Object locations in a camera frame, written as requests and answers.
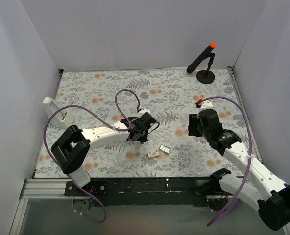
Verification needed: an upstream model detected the staple tray with staples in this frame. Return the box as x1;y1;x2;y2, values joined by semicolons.
159;145;171;154

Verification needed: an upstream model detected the black microphone stand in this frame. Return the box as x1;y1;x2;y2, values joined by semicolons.
196;53;215;84

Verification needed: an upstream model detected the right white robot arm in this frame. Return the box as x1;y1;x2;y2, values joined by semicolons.
188;109;290;231

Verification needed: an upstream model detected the staple box sleeve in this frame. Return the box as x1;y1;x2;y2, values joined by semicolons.
147;149;160;158

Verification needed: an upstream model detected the white metronome device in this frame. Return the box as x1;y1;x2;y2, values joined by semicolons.
43;97;75;129

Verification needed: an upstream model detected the black microphone orange tip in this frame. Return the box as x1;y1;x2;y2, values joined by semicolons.
186;42;216;74

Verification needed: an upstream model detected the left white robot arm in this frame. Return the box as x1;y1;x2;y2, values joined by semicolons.
51;112;159;196

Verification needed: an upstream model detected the floral table mat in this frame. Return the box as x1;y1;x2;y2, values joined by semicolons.
34;68;261;179

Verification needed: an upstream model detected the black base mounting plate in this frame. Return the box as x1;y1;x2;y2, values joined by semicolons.
64;177;228;207

